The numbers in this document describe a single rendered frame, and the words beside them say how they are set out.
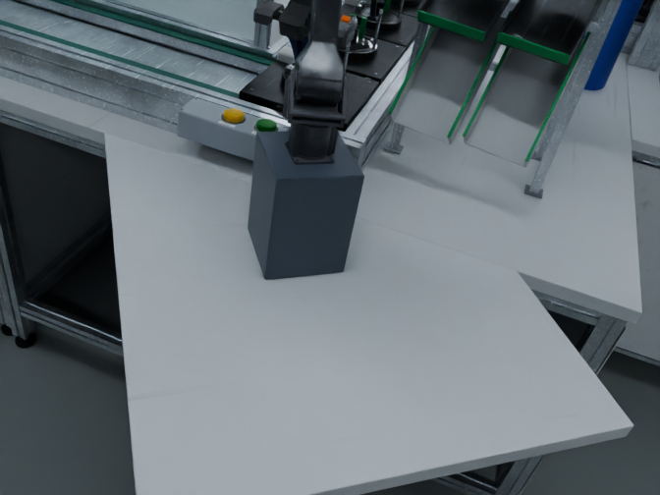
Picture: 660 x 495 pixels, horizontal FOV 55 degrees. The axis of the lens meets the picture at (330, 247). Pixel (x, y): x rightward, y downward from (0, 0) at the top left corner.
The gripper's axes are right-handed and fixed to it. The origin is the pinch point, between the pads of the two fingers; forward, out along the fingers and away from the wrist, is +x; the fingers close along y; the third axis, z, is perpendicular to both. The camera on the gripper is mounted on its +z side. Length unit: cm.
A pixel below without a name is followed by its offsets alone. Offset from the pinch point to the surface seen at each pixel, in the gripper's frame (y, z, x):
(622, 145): 72, -52, 24
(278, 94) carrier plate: -4.6, -2.4, 12.1
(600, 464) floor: 103, -23, 109
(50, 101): -52, 11, 23
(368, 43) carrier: 4.1, -38.3, 10.6
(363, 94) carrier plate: 10.8, -14.2, 12.3
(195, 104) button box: -17.1, 10.0, 13.0
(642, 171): 81, -58, 32
